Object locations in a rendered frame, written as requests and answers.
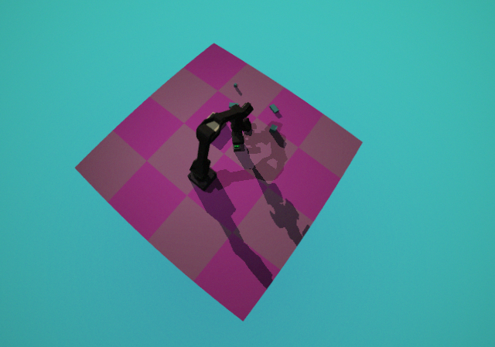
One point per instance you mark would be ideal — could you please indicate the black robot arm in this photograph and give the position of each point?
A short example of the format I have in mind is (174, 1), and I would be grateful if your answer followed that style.
(236, 115)

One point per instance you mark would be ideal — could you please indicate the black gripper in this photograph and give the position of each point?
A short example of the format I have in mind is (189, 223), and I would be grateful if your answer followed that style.
(237, 136)

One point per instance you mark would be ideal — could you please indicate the beige square tray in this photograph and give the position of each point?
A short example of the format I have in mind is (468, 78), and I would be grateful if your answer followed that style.
(213, 125)

